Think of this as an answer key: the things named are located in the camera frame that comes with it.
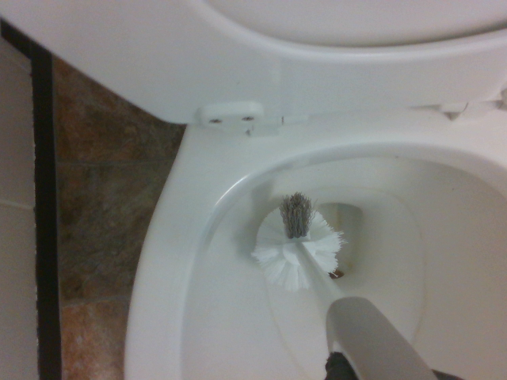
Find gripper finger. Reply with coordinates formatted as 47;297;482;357
323;351;360;380

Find white toilet brush grey handle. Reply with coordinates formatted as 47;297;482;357
251;192;436;380

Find white toilet bowl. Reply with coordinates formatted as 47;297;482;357
124;126;507;380

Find white toilet seat lid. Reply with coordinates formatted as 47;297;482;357
204;0;507;44

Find white toilet seat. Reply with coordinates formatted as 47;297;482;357
0;0;507;134

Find black wall baseboard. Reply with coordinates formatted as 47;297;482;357
0;19;64;380

